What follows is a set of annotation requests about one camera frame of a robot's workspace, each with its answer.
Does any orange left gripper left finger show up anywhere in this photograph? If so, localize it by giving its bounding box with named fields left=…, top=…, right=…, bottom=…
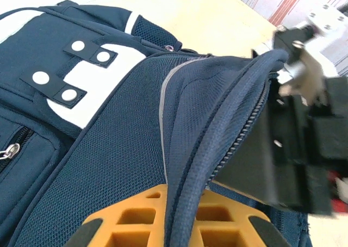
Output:
left=69, top=183, right=167, bottom=247

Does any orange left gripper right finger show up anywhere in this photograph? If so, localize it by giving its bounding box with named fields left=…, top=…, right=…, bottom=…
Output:
left=190, top=189, right=293, bottom=247

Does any navy blue student backpack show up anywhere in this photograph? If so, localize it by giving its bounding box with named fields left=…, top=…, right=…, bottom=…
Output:
left=0, top=1, right=313, bottom=247

